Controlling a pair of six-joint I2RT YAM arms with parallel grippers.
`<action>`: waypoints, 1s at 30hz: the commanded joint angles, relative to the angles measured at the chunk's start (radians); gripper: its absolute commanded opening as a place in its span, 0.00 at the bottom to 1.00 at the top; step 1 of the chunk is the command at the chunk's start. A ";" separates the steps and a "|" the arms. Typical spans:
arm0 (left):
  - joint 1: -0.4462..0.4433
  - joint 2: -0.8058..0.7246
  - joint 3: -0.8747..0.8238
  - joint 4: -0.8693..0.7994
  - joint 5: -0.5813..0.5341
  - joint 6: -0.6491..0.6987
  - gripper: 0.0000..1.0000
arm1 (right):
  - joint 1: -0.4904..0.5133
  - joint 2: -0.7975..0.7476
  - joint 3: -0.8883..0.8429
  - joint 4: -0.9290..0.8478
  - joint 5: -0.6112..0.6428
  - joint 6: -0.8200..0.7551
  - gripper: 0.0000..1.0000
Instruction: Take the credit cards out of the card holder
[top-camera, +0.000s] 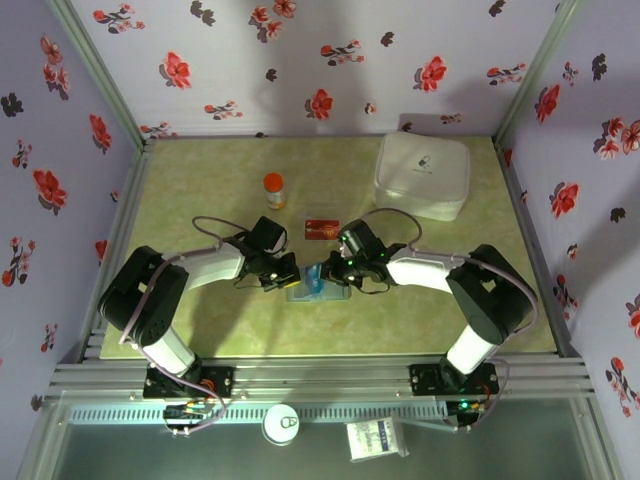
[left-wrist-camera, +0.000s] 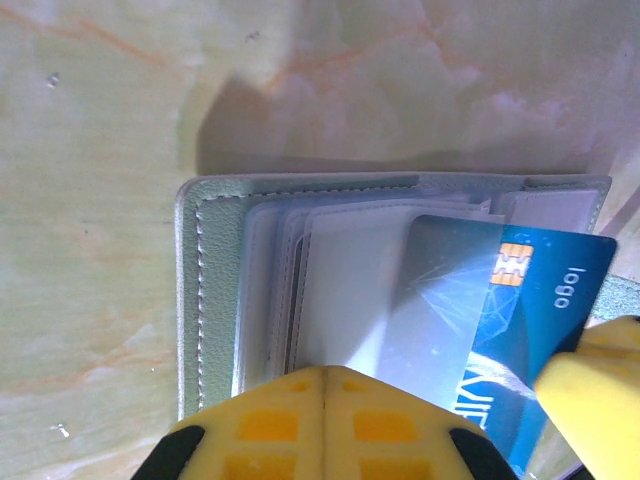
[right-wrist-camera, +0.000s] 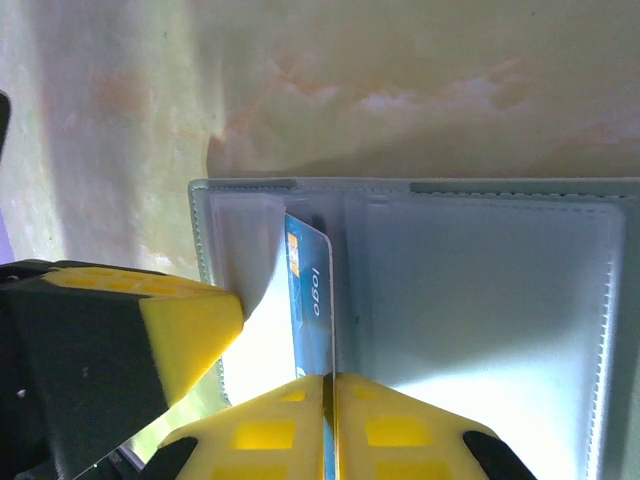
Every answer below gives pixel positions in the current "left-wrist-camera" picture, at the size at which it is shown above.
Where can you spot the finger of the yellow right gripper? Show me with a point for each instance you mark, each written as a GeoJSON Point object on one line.
{"type": "Point", "coordinates": [615, 340]}
{"type": "Point", "coordinates": [595, 420]}

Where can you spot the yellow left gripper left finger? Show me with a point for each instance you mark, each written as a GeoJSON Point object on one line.
{"type": "Point", "coordinates": [265, 435]}

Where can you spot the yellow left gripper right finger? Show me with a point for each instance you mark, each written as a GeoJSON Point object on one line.
{"type": "Point", "coordinates": [390, 440]}

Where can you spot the blue credit card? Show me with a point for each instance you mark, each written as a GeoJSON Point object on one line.
{"type": "Point", "coordinates": [540, 280]}

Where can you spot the light green card holder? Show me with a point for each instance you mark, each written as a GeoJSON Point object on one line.
{"type": "Point", "coordinates": [215, 300]}

